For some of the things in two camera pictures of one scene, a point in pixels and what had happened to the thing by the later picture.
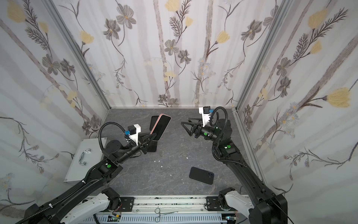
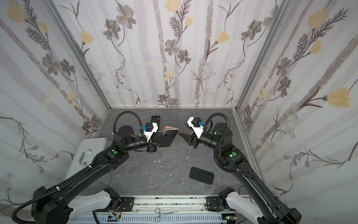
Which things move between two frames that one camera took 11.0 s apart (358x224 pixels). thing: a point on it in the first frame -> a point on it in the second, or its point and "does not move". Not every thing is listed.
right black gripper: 197,130 -> 193,138
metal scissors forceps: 157,211 does not move
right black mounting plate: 212,204 does not move
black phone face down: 202,175 does not move
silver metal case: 88,154 does not move
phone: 160,126 -> 172,133
